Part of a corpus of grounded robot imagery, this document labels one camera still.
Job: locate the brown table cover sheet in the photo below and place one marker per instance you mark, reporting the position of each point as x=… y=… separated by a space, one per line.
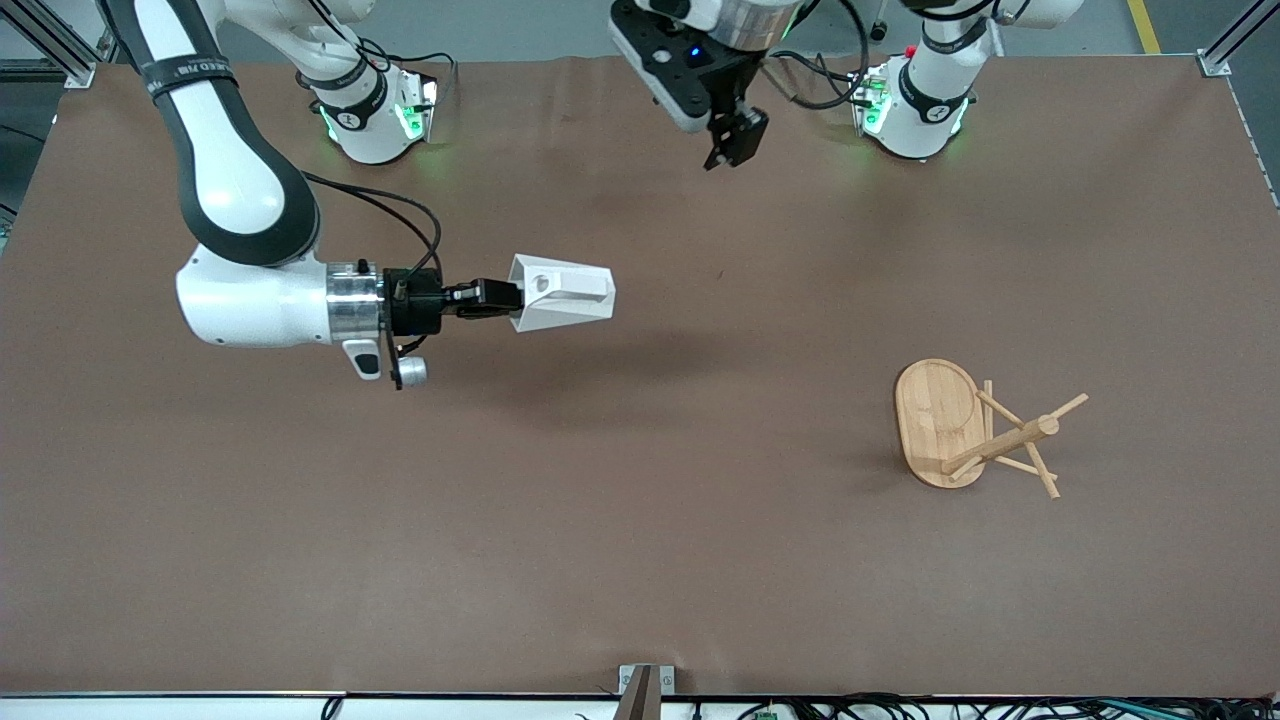
x=640 y=520

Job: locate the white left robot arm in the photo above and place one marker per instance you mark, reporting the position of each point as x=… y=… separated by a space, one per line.
x=915 y=120

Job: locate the black caster wheel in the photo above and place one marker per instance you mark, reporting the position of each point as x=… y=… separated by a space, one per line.
x=879 y=30

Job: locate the aluminium frame profile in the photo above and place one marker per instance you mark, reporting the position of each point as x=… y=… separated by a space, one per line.
x=60 y=50
x=1225 y=50

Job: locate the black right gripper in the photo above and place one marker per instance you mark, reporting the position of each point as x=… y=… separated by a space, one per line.
x=416 y=302

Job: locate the white faceted cup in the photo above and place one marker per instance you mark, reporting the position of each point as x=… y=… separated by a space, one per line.
x=565 y=295

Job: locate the white table edge strip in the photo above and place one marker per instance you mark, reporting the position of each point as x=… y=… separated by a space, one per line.
x=200 y=710

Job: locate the wooden cup rack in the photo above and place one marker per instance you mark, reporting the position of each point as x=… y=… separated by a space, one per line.
x=935 y=420

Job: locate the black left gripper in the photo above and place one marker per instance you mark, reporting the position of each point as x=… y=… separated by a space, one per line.
x=737 y=133

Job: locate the metal bracket with brown post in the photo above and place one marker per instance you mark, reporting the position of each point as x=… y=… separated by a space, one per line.
x=645 y=695

